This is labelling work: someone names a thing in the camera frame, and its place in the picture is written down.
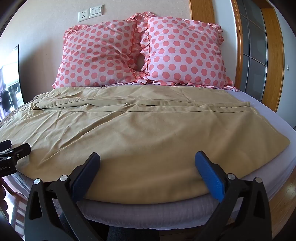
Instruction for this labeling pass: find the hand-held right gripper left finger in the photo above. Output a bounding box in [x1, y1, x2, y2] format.
[24, 152, 109, 241]

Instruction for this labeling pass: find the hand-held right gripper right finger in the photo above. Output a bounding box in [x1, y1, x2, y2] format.
[194, 151, 273, 241]

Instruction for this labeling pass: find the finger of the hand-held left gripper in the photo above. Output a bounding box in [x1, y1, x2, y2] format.
[0, 143, 32, 163]
[0, 139, 12, 152]

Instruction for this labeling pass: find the tan bed sheet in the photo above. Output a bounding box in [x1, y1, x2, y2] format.
[0, 85, 291, 205]

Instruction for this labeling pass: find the black framed glossy screen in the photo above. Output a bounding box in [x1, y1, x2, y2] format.
[0, 45, 25, 121]

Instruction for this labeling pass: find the bed with grey sheet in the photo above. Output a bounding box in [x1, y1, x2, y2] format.
[0, 88, 296, 233]

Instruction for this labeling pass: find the pink polka dot pillow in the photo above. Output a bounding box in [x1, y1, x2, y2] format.
[52, 20, 143, 89]
[136, 11, 238, 92]

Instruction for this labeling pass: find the wooden door with glass panes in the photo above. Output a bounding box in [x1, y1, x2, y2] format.
[231, 0, 287, 113]

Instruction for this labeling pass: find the white wall socket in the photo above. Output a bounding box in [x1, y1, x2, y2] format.
[78, 9, 90, 21]

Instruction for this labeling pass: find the white light switch panel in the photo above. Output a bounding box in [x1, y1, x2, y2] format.
[89, 5, 103, 18]

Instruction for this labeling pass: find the wooden wall panel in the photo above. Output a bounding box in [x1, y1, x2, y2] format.
[189, 0, 216, 24]

